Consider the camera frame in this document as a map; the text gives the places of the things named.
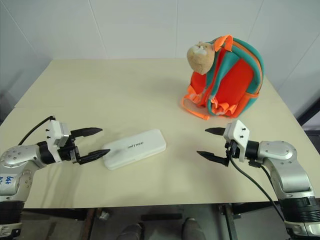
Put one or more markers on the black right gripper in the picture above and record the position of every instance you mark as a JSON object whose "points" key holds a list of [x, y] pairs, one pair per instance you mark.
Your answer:
{"points": [[231, 150]]}

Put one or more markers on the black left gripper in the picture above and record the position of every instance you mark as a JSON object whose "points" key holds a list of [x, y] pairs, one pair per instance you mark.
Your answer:
{"points": [[68, 153]]}

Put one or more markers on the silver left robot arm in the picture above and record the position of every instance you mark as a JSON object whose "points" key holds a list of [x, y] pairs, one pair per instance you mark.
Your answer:
{"points": [[17, 155]]}

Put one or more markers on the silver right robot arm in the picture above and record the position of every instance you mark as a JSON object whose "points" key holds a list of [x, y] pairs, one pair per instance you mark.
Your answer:
{"points": [[287, 162]]}

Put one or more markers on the white plastic pencil case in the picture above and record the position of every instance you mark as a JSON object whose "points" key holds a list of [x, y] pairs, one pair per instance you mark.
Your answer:
{"points": [[135, 150]]}

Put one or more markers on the orange teal plush monkey backpack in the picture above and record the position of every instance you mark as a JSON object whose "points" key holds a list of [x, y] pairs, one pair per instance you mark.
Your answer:
{"points": [[235, 80]]}

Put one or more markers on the dark grey rounded shape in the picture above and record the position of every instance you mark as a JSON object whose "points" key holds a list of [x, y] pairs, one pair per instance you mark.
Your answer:
{"points": [[131, 232], [193, 228]]}

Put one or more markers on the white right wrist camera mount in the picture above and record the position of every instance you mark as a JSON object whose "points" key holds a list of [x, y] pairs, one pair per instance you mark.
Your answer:
{"points": [[237, 136]]}

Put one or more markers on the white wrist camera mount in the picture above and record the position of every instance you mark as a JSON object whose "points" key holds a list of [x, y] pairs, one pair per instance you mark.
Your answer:
{"points": [[237, 136], [53, 135]]}

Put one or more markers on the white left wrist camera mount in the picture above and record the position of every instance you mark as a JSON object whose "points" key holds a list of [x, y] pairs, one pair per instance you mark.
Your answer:
{"points": [[53, 135]]}

